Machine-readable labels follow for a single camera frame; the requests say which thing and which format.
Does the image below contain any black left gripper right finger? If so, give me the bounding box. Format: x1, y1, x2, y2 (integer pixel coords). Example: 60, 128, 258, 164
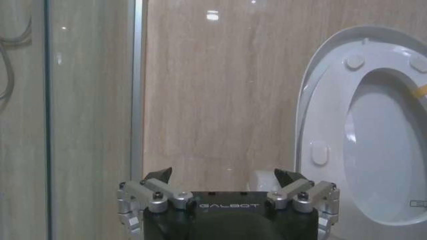
265, 168, 341, 236

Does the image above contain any grey shower hose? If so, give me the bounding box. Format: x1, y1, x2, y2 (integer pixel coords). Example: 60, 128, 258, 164
0, 0, 34, 101

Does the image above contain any glass shower screen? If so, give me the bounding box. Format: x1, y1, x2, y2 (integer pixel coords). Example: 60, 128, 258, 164
0, 0, 148, 240

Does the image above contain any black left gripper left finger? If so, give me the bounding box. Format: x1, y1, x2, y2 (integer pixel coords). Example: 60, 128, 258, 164
114, 166, 194, 235

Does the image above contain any white toilet body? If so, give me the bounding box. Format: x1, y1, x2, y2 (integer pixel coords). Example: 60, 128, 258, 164
246, 169, 284, 192

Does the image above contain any white toilet lid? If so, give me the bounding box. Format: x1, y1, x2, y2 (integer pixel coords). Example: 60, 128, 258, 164
293, 23, 427, 227

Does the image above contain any white toilet seat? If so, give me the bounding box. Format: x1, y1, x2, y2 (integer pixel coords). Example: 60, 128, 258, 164
301, 44, 427, 221

